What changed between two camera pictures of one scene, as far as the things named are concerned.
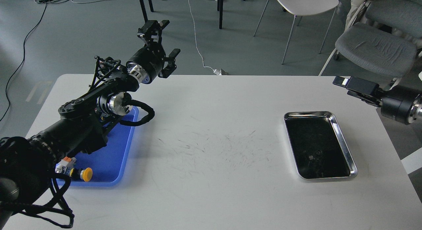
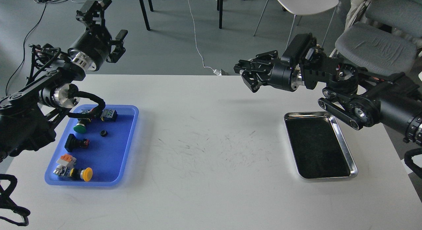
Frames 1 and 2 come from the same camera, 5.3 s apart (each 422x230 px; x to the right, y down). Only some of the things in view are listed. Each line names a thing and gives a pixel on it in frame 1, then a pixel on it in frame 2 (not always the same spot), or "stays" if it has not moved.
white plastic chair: (302, 4) stays
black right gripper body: (401, 106) -> (254, 74)
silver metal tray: (320, 150) stays
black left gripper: (146, 65) -> (92, 46)
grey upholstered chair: (387, 42) stays
